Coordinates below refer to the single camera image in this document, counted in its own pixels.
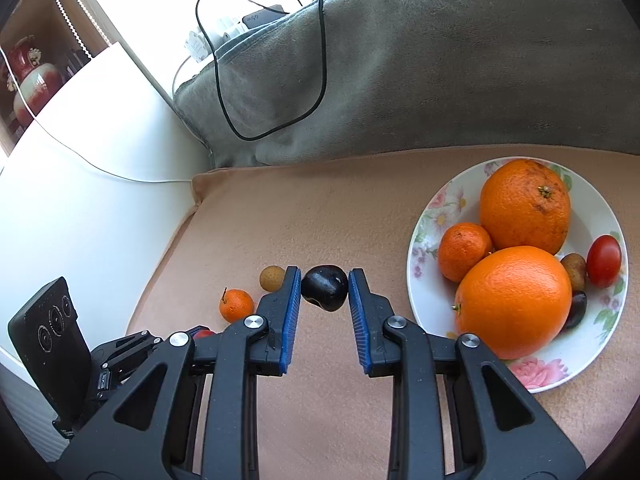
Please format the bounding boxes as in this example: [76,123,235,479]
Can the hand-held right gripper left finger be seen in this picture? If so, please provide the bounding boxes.
[55,266,303,480]

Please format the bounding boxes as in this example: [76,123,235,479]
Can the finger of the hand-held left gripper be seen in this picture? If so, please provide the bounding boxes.
[90,329,168,386]

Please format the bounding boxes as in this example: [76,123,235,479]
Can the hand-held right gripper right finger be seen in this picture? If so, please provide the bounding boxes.
[348,267,587,480]

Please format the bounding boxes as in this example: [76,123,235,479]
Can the dark plum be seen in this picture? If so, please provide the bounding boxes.
[300,265,349,312]
[562,290,588,331]

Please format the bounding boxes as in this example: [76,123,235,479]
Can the large smooth orange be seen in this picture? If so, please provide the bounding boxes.
[452,246,573,361]

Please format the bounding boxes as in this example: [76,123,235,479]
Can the brown longan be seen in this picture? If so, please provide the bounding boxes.
[560,252,587,292]
[259,265,287,292]

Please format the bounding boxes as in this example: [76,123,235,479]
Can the red cherry tomato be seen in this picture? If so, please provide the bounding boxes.
[586,234,622,289]

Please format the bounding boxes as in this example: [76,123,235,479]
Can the floral white plate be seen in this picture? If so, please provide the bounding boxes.
[406,156,629,394]

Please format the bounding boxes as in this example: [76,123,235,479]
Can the tiny mandarin with stalk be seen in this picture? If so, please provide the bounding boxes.
[219,287,256,324]

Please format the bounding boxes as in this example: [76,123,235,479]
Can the peach blanket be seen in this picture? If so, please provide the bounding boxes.
[125,145,640,480]

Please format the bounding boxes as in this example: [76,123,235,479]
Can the white side cabinet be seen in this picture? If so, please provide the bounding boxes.
[0,42,211,461]

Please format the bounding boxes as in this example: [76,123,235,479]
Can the large blemished orange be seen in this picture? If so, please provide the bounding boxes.
[479,158,572,256]

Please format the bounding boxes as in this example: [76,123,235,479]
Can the red and white vase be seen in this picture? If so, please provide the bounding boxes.
[7,35,63,128]

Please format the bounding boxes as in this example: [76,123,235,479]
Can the grey cushion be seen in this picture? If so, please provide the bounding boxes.
[172,0,640,168]

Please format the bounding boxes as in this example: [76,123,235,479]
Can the white power strip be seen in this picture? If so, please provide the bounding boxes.
[186,14,252,62]

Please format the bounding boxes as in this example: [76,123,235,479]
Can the dark grey power adapter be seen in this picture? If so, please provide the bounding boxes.
[241,4,290,28]

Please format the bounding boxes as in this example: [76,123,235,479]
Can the wooden shelf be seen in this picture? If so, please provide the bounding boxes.
[0,0,118,158]

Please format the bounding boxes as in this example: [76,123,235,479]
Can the white cable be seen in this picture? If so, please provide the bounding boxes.
[0,45,196,184]

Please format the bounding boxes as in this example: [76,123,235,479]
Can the black cable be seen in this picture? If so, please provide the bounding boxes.
[195,0,333,142]

